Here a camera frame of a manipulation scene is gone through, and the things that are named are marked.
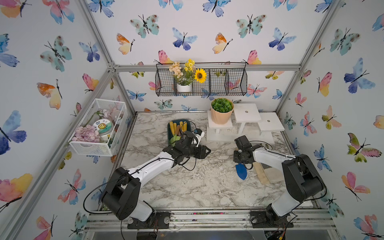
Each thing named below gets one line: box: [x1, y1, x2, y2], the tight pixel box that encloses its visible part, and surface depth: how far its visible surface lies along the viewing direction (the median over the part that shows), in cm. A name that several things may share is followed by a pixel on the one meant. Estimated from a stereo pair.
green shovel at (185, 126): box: [183, 121, 188, 132], surface depth 109 cm
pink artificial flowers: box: [72, 124, 101, 143], surface depth 61 cm
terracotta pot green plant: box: [210, 97, 235, 125], surface depth 87 cm
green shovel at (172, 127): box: [169, 121, 175, 136], surface depth 107 cm
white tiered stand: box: [206, 103, 285, 142], surface depth 96 cm
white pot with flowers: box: [168, 59, 207, 93], surface depth 86 cm
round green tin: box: [93, 119, 114, 135], surface depth 67 cm
